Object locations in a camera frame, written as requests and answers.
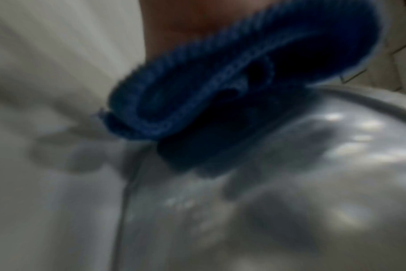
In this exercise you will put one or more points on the stainless steel basin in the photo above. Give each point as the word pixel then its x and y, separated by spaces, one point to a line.
pixel 290 201

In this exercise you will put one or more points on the person's left forearm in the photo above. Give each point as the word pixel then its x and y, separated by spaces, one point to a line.
pixel 186 23

